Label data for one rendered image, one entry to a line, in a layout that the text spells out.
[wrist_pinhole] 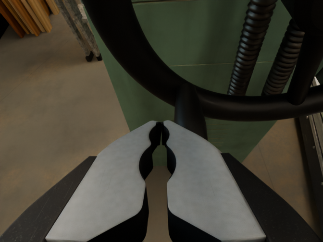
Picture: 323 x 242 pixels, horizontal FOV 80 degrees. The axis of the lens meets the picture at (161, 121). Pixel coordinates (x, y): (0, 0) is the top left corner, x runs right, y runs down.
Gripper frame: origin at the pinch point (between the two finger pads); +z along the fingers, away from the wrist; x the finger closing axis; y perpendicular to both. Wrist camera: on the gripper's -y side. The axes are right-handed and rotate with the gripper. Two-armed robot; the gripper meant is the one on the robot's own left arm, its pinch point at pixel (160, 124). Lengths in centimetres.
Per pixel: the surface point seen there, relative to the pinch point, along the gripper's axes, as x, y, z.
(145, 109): -5.5, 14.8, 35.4
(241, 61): 9.1, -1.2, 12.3
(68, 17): -53, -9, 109
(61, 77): -67, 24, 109
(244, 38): 8.8, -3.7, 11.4
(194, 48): 5.6, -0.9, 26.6
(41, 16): -89, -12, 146
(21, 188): -66, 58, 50
